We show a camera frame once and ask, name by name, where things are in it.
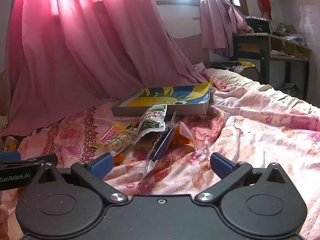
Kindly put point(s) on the lilac curtain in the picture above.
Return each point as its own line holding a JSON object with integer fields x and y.
{"x": 217, "y": 22}

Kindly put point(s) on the tangerine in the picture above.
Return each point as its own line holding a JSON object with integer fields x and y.
{"x": 118, "y": 159}

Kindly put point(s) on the black box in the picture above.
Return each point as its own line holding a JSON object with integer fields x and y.
{"x": 257, "y": 26}

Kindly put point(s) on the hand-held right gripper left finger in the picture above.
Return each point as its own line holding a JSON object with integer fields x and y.
{"x": 102, "y": 165}

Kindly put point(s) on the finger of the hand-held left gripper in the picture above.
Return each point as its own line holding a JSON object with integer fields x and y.
{"x": 42, "y": 160}
{"x": 10, "y": 157}

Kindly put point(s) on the small white box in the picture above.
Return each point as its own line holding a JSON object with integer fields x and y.
{"x": 291, "y": 88}

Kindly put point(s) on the large pink curtain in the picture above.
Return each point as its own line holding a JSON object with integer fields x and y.
{"x": 75, "y": 42}

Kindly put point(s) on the cardboard box with yellow-blue lining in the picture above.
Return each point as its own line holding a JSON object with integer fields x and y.
{"x": 155, "y": 97}

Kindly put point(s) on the wooden desk with black frame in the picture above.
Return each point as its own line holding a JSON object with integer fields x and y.
{"x": 265, "y": 50}

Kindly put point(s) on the patterned handbag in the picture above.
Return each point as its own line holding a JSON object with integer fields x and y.
{"x": 247, "y": 73}

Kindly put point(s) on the rice cracker snack packet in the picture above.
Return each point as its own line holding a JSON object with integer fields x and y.
{"x": 120, "y": 140}

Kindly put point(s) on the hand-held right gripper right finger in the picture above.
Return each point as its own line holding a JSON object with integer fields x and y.
{"x": 220, "y": 164}

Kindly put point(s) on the pile of desk clutter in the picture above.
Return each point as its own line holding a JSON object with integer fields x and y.
{"x": 287, "y": 33}

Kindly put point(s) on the cream bed sheet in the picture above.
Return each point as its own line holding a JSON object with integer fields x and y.
{"x": 247, "y": 80}

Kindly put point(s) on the green white snack packet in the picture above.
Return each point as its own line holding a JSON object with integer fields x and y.
{"x": 152, "y": 122}

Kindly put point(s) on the pink floral blanket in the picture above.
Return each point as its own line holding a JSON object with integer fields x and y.
{"x": 250, "y": 135}

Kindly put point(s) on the yellow bag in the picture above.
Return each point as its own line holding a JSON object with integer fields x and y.
{"x": 243, "y": 63}

